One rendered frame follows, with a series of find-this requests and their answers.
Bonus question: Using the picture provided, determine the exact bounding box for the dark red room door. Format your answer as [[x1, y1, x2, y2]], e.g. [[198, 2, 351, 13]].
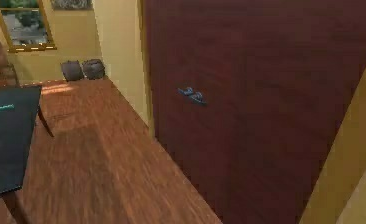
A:
[[142, 0, 366, 224]]

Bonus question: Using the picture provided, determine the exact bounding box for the black table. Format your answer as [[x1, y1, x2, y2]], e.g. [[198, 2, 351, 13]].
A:
[[0, 84, 55, 224]]

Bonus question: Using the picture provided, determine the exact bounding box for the framed wall picture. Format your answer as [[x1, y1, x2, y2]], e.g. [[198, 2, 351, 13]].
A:
[[50, 0, 94, 11]]

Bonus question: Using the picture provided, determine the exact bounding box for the gold framed window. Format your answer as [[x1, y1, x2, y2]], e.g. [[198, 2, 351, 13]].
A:
[[0, 0, 57, 54]]

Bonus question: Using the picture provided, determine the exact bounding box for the dark wooden barrel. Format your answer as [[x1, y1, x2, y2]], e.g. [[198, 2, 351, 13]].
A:
[[60, 60, 85, 83], [81, 58, 106, 81]]

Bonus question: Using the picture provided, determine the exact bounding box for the blue door handle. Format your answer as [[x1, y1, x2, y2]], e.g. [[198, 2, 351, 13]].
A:
[[176, 86, 208, 107]]

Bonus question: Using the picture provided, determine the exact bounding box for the brown wooden chair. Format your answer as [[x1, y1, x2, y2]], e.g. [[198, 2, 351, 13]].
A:
[[0, 39, 21, 88]]

